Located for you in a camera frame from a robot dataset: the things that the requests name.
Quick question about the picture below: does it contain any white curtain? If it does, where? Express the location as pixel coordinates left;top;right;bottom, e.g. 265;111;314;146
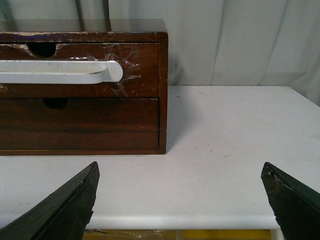
0;0;320;91

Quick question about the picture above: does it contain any wooden drawer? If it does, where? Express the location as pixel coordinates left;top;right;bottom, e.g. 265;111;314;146
0;98;159;151
0;42;160;98

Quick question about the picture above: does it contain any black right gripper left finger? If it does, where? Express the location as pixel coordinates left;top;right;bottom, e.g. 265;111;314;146
0;161;100;240

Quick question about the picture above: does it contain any brown wooden drawer cabinet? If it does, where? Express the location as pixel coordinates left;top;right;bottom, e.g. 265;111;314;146
0;19;169;156

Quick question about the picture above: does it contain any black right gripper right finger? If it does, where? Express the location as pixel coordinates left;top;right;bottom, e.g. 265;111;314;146
261;162;320;240

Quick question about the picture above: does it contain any white drawer handle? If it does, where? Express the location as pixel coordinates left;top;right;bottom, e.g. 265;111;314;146
0;60;124;85

